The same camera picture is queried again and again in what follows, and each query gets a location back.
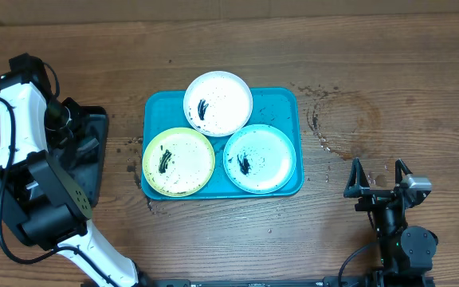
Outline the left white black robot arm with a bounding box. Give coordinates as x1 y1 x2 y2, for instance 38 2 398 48
0 53 151 286

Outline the white plate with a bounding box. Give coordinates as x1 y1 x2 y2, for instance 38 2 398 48
182 71 253 137

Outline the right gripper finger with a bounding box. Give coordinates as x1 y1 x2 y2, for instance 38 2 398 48
343 158 370 198
395 159 411 184

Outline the teal plastic tray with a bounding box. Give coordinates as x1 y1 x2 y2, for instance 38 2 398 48
143 87 304 200

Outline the light blue dirty plate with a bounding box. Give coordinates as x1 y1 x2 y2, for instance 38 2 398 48
222 124 296 195

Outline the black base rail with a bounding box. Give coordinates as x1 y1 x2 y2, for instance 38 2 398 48
153 276 378 287

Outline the black water tray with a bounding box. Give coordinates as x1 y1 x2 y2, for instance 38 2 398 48
49 106 109 207

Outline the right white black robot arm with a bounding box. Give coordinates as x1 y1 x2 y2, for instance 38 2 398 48
337 158 438 287

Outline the yellow-green plate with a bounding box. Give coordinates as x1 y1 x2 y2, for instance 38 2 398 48
142 128 215 198

